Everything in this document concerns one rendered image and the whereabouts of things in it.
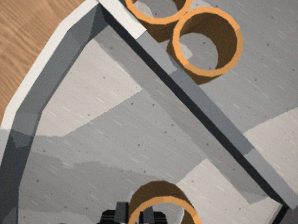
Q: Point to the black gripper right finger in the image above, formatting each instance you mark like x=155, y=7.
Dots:
x=147, y=217

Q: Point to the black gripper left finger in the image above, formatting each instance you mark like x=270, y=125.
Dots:
x=118, y=216

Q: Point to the bronze bushing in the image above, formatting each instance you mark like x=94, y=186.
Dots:
x=161, y=192
x=160, y=29
x=220, y=28

